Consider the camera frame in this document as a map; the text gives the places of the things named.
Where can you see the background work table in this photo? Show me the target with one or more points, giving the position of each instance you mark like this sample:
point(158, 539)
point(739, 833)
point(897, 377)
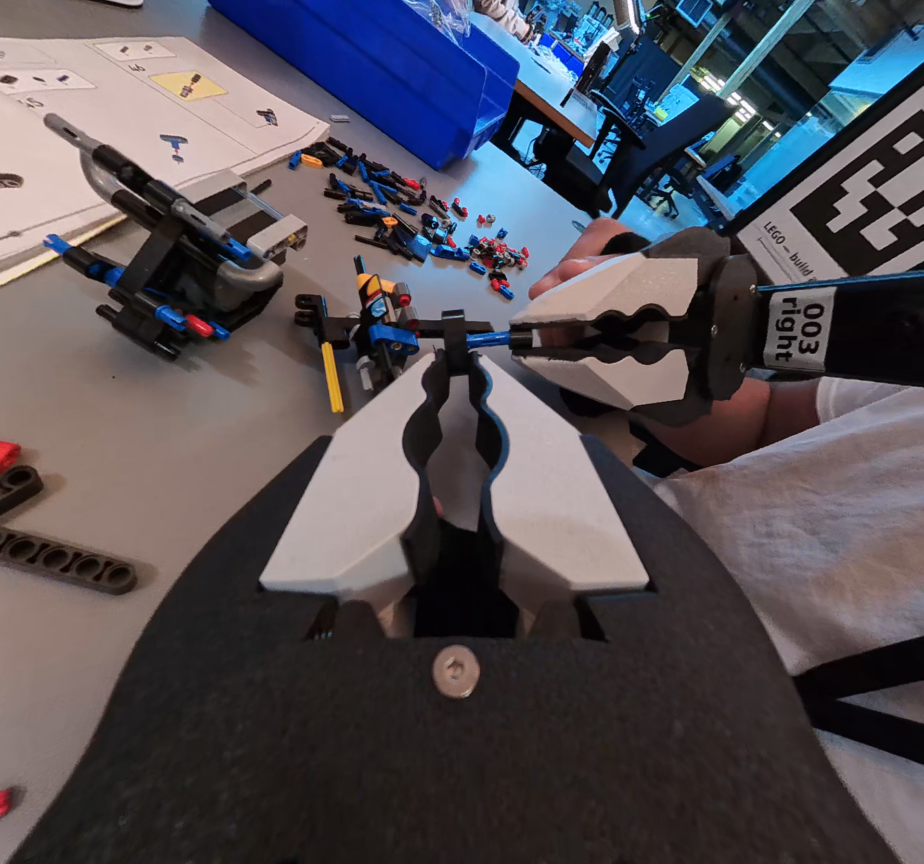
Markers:
point(548, 77)

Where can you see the person's right hand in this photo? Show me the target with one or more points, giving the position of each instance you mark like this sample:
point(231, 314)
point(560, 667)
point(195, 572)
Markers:
point(577, 258)

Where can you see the person's right forearm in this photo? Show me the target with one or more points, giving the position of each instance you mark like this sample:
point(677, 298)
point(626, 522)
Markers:
point(722, 431)

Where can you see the black office chair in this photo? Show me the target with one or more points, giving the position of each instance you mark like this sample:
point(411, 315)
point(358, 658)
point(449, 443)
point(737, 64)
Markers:
point(650, 135)

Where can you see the black lego beam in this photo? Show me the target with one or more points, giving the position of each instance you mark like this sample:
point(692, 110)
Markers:
point(65, 561)

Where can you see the lego instruction booklet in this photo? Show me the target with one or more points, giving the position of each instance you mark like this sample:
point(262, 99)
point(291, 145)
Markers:
point(108, 135)

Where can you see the white sign with black marker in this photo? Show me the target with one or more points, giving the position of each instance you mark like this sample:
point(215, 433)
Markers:
point(852, 207)

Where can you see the pile of small lego parts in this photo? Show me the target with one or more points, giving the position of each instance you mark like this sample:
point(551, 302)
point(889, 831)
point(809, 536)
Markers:
point(426, 229)

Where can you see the person's grey shirt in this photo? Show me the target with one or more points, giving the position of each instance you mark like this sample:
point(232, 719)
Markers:
point(830, 554)

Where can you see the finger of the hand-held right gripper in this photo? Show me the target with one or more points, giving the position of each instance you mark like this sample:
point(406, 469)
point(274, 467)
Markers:
point(628, 380)
point(621, 283)

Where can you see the blue lego pin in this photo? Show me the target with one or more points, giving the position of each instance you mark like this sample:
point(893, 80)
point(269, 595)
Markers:
point(491, 339)

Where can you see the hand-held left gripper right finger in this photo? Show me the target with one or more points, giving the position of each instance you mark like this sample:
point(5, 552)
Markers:
point(563, 503)

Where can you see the small black lego connector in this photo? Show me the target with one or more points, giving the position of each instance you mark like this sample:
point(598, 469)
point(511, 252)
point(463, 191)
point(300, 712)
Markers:
point(455, 337)

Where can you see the black lego pin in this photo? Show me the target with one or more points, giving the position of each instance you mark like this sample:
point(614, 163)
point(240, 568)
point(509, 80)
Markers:
point(261, 187)

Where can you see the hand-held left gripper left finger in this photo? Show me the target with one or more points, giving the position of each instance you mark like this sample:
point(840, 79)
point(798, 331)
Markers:
point(346, 503)

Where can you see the small lego beam assembly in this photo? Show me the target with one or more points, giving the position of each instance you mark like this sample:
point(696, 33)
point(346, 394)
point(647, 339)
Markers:
point(382, 334)

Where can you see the blue plastic bin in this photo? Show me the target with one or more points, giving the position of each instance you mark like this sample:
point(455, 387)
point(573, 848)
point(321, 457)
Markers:
point(346, 41)

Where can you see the grey black lego chassis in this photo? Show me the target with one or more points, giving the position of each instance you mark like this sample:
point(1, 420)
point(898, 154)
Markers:
point(173, 265)

